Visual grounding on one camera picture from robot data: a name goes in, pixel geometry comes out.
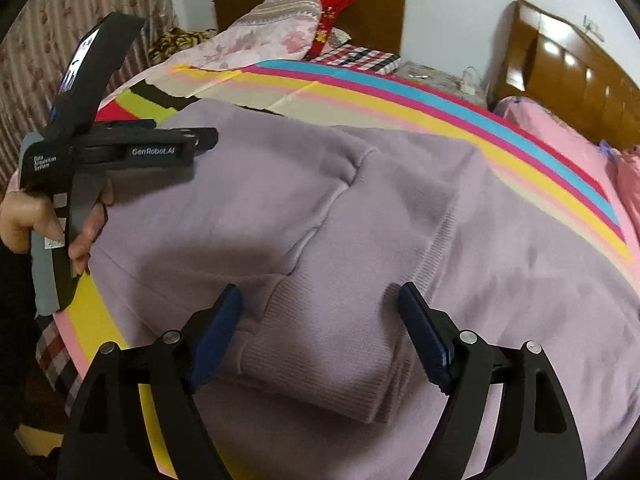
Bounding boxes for white wall socket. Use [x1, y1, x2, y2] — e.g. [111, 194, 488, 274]
[582, 16, 606, 42]

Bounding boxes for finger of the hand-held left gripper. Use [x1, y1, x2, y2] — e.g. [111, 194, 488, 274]
[95, 119, 157, 133]
[165, 128, 219, 151]

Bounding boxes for red checked cloth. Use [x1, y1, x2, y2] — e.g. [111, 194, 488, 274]
[34, 314, 82, 413]

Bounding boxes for leopard print blanket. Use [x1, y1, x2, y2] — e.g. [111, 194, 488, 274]
[147, 27, 219, 66]

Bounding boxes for bedside table with floral cover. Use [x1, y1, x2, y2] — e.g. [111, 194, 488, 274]
[395, 60, 489, 109]

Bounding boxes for dark wooden headboard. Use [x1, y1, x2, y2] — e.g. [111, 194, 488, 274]
[212, 0, 410, 57]

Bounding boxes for red pillow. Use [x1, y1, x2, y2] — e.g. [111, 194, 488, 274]
[272, 0, 358, 61]

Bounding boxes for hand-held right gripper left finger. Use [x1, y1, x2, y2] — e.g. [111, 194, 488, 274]
[56, 283, 244, 480]

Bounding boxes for striped multicolour blanket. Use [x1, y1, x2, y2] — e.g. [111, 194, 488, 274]
[52, 57, 640, 480]

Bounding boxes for glossy brown wooden headboard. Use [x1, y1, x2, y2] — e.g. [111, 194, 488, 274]
[487, 0, 640, 152]

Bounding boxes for floral pink pillow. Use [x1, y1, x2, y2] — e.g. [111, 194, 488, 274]
[222, 0, 323, 61]

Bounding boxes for brown floral curtain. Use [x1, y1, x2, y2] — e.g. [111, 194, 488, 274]
[0, 0, 174, 186]

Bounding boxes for purple pants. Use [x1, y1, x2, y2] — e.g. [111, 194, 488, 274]
[87, 97, 640, 480]

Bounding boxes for pink quilt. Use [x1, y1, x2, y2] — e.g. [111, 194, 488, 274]
[615, 145, 640, 206]

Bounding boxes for floral bed sheet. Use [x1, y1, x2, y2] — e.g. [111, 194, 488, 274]
[150, 35, 261, 75]

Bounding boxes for person's left hand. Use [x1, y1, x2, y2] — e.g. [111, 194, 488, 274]
[0, 180, 115, 277]

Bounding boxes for pink bed sheet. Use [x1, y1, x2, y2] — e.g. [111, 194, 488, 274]
[492, 96, 640, 243]

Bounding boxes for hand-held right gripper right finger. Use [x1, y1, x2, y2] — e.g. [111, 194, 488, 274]
[397, 281, 587, 480]

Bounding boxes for black and red plaid cloth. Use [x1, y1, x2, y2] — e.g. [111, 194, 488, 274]
[310, 44, 402, 77]

